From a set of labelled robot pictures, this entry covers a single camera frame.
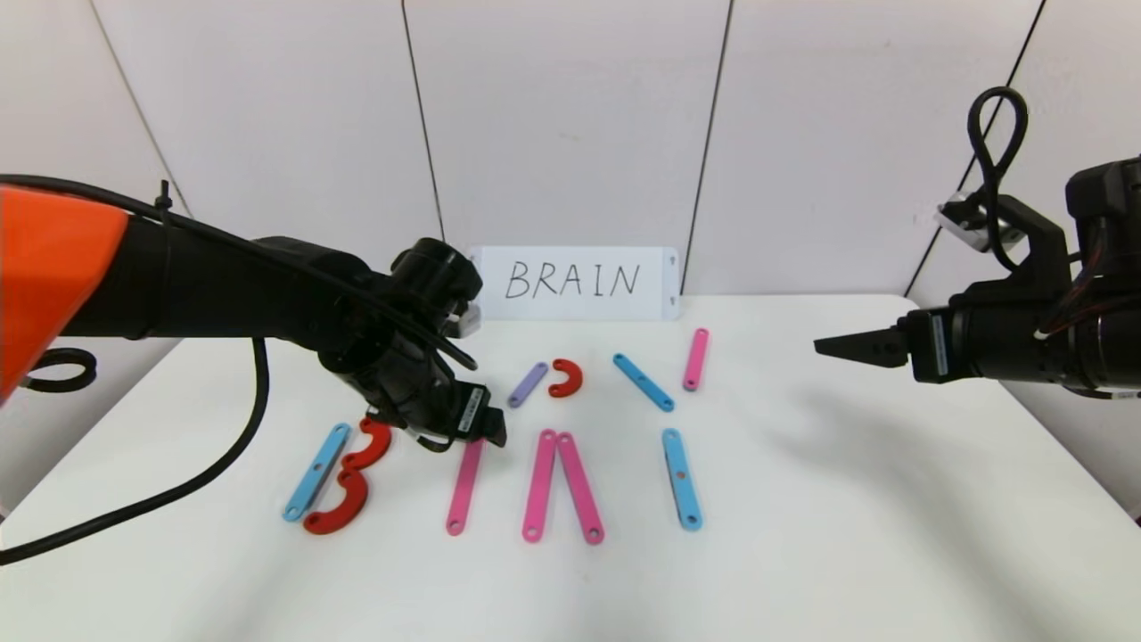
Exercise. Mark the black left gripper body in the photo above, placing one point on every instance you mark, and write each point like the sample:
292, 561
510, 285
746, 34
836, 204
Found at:
470, 411

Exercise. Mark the pink bar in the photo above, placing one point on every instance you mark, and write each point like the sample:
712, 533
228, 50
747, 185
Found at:
540, 486
696, 360
463, 490
579, 486

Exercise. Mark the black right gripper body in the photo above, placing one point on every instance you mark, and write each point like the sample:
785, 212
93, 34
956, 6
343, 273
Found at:
935, 347

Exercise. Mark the black right camera bracket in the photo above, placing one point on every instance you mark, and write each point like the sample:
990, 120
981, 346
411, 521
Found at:
1038, 245

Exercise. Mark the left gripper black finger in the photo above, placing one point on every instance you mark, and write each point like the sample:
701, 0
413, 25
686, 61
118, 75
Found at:
494, 430

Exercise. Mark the large red curved piece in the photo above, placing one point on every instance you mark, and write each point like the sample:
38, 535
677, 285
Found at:
381, 443
355, 504

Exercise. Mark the short purple flat bar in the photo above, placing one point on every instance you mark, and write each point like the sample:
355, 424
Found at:
529, 385

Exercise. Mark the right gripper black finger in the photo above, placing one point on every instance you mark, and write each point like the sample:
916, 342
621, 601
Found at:
894, 332
878, 351

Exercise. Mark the white BRAIN word card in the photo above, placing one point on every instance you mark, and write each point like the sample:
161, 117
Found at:
579, 308

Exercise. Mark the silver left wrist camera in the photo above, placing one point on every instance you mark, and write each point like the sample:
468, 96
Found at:
465, 319

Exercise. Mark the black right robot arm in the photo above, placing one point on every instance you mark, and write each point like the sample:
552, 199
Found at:
1110, 357

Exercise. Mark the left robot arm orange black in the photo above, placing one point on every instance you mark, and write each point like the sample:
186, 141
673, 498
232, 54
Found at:
223, 285

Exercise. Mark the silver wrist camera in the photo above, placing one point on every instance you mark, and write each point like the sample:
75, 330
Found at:
963, 218
465, 319

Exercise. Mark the light blue flat bar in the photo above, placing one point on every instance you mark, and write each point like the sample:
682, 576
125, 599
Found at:
642, 382
682, 480
316, 473

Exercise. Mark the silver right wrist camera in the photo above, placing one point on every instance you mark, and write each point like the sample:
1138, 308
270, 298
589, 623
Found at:
963, 218

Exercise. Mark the small red curved piece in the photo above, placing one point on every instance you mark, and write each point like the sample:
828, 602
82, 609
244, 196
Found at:
575, 378

